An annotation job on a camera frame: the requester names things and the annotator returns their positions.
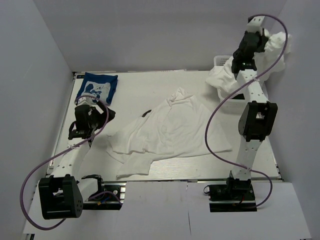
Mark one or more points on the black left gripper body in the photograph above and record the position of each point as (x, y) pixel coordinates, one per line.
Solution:
(98, 119)

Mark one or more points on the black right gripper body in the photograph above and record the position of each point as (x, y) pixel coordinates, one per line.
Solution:
(259, 43)

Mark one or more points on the pile of white t-shirts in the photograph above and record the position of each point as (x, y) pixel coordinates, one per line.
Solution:
(258, 61)

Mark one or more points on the white t-shirt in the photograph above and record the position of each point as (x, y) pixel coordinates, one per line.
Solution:
(174, 129)

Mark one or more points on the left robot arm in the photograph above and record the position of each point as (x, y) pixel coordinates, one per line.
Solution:
(63, 193)

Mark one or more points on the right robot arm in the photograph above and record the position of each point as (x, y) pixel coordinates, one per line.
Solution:
(258, 117)

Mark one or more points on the folded blue printed t-shirt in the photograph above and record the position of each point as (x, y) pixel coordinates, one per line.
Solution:
(101, 86)

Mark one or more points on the white plastic laundry basket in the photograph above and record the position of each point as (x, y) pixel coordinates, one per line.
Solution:
(227, 83)

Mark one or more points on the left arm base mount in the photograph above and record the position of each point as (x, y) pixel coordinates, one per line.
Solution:
(112, 198)

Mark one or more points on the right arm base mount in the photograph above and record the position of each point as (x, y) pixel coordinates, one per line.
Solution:
(224, 200)

